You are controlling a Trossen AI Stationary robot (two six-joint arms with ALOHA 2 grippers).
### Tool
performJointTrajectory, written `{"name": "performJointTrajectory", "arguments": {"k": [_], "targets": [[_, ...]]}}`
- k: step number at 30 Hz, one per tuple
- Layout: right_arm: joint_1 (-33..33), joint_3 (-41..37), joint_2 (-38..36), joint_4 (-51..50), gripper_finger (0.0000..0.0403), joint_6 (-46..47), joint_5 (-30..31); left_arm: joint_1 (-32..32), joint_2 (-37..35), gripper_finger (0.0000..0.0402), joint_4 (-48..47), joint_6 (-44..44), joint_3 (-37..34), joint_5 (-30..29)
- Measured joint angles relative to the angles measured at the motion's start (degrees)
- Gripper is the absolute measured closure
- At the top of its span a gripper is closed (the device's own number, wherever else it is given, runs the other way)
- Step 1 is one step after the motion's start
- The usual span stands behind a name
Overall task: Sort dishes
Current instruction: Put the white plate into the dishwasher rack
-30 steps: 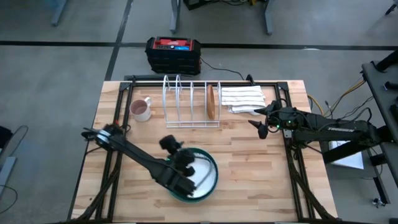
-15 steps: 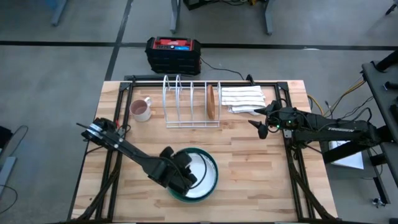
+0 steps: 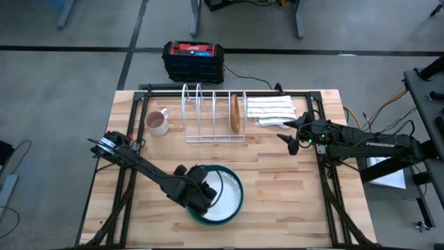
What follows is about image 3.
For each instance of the grey desk leg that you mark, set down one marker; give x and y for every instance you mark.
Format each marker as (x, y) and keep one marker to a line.
(300, 19)
(195, 17)

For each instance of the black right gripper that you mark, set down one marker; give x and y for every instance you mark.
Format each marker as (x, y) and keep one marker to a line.
(317, 133)

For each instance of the red and black power station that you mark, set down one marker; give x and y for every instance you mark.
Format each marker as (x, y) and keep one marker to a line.
(194, 66)

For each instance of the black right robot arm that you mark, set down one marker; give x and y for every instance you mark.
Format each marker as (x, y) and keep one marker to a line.
(374, 144)

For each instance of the black side table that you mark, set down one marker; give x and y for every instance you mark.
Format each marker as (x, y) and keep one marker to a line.
(426, 104)

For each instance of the plain white plate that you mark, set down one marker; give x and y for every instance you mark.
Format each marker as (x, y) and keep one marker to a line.
(229, 198)

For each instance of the blue-grey desk leg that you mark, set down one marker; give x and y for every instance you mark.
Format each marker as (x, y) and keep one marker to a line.
(66, 14)

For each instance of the white mug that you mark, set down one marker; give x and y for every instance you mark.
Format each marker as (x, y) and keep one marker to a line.
(156, 123)

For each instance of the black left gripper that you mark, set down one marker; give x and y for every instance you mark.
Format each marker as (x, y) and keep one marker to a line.
(194, 194)

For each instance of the black support beam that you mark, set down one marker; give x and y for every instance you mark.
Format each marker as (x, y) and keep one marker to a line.
(392, 166)

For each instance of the black metal table frame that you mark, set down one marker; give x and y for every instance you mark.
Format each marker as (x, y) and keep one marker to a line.
(141, 111)

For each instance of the white paper sheet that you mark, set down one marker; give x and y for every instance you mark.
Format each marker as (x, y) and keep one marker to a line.
(388, 177)

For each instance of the small metal caster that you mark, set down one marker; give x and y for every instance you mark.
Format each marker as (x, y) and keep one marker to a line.
(422, 226)

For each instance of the folded white striped towel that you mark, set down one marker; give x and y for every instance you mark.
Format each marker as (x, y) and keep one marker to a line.
(270, 109)

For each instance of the dark green bowl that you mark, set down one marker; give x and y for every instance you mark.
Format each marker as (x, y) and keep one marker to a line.
(196, 217)

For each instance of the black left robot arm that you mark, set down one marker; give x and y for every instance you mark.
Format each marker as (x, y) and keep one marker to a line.
(149, 170)

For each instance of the brown wooden plate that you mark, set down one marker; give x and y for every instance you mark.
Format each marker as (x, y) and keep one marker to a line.
(235, 114)

